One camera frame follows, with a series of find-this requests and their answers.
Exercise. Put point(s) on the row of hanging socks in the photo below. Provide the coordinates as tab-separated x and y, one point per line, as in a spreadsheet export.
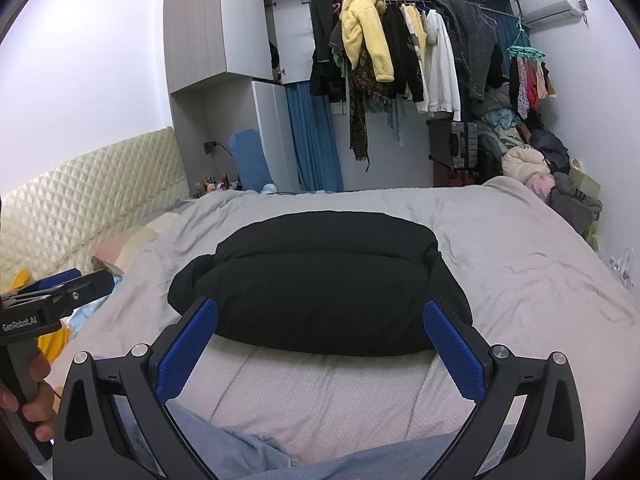
530	80

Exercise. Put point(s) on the dark grey knit sweater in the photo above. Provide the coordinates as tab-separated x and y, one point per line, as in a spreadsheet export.
475	40

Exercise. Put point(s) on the black hanging jacket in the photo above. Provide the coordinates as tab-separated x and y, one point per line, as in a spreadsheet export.
400	55

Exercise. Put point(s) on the pile of clothes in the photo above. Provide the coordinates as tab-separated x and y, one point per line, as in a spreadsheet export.
550	145

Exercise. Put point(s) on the blue curtain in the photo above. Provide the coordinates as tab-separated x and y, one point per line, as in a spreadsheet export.
312	140

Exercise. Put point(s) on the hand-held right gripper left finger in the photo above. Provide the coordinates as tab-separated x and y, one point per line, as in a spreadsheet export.
187	350

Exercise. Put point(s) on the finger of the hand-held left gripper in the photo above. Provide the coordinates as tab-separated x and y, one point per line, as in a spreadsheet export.
60	277
90	287

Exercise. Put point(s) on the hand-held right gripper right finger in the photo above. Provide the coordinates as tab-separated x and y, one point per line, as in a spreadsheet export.
455	355

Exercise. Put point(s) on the black hanging coat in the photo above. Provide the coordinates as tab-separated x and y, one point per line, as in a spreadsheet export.
322	35

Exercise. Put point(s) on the leopard print scarf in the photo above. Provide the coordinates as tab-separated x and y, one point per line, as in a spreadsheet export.
357	120

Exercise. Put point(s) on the pink fleece garment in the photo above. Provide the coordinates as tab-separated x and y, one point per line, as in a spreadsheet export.
540	185

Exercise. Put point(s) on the green clip hanger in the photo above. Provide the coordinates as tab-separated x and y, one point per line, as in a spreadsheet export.
525	52

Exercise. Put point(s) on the group of small bottles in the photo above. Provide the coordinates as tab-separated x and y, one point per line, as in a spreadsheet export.
215	185

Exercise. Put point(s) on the pale teal scarf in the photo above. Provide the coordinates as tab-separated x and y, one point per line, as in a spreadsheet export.
395	120

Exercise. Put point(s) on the white dotted bed sheet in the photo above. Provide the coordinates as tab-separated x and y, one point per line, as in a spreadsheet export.
325	390

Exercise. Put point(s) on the white clothes hangers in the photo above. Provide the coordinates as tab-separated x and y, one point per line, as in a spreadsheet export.
620	265

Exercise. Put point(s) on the person's blue denim pants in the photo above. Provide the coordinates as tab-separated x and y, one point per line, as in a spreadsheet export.
240	450

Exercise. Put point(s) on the cream printed shirt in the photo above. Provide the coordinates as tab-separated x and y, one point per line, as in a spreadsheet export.
414	25

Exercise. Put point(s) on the cream quilted headboard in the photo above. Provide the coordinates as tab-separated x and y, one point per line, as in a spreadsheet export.
75	195

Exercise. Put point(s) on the cream fleece garment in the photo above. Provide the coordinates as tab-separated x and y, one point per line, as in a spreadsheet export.
522	162

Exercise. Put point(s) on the light blue cloth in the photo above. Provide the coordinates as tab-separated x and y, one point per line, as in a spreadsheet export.
85	315

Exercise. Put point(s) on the blue padded board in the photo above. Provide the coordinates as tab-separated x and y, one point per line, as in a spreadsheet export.
247	160

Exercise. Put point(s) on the grey suitcase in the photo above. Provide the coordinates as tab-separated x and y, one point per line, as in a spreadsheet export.
445	142

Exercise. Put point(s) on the grey wardrobe cabinet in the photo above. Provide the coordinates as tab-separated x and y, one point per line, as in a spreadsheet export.
210	20

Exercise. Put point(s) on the pastel checked pillow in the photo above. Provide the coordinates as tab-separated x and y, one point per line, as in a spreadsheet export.
115	250

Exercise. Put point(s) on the dark wall socket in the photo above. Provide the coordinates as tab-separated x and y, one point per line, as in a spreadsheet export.
210	146

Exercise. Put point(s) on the white hoodie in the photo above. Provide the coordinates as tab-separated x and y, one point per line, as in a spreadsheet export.
442	70

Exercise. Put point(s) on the yellow fleece jacket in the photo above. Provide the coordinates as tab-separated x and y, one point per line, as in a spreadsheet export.
367	35

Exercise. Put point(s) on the green box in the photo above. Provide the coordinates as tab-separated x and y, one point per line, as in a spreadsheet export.
585	180

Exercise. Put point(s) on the white air conditioner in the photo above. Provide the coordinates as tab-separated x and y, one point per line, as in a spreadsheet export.
547	2

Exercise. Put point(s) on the person's left hand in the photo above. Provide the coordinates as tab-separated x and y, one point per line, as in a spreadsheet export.
42	395

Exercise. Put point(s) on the black puffer jacket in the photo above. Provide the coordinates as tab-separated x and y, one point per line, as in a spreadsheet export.
325	285

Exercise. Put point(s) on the bed with grey sheet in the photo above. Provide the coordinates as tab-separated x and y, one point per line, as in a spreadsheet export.
525	270

